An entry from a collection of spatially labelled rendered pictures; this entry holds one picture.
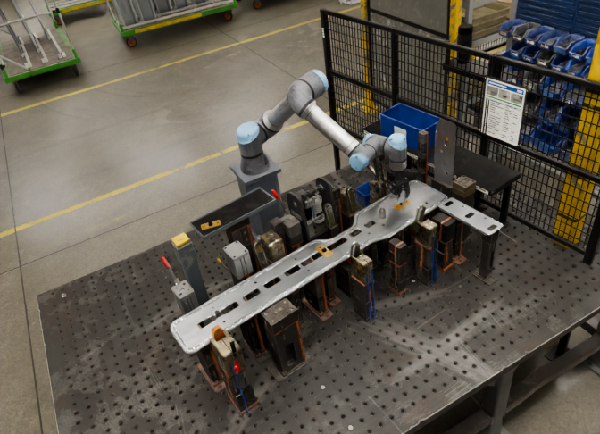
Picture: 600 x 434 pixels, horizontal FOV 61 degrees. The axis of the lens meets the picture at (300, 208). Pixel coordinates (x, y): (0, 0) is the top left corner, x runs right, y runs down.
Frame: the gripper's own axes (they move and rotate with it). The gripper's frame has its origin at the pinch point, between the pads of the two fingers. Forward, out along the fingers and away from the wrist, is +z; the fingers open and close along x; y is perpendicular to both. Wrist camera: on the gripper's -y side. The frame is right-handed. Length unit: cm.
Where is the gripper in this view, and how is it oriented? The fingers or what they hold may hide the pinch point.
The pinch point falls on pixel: (402, 200)
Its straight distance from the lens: 242.9
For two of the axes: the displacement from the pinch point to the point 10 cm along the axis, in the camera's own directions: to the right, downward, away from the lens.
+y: -8.0, 4.4, -4.0
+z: 1.3, 7.8, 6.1
